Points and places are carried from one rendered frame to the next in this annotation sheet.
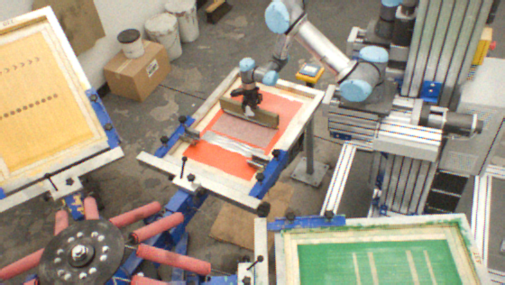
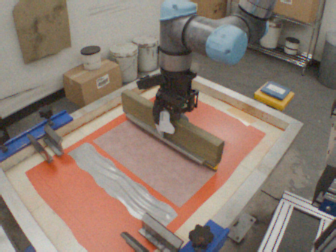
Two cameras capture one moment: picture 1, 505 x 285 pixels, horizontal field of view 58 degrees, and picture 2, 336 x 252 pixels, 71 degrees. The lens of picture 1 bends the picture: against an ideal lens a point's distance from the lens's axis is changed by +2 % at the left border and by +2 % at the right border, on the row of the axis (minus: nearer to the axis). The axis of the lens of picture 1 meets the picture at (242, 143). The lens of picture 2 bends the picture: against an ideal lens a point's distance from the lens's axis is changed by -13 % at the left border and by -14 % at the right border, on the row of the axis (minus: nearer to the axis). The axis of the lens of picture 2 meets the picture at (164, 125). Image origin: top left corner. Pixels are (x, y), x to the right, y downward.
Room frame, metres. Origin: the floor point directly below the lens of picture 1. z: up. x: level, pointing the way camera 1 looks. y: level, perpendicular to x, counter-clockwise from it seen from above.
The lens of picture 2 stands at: (1.17, -0.11, 1.48)
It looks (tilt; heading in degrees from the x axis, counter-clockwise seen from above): 39 degrees down; 5
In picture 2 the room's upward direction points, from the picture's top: straight up
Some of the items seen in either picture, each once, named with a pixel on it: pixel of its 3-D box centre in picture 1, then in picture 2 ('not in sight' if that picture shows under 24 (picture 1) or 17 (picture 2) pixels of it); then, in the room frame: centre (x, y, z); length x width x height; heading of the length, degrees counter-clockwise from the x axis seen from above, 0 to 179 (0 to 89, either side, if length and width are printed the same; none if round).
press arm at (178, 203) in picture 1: (181, 198); not in sight; (1.24, 0.31, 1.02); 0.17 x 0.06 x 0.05; 143
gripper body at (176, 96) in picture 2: (251, 95); (176, 88); (1.73, -0.09, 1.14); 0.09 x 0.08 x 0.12; 53
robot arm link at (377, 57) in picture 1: (371, 64); not in sight; (1.47, -0.60, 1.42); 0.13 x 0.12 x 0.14; 140
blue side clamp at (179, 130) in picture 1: (177, 139); (30, 143); (1.67, 0.34, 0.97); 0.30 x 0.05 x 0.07; 143
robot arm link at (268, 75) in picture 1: (267, 74); (220, 38); (1.68, -0.17, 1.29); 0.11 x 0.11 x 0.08; 50
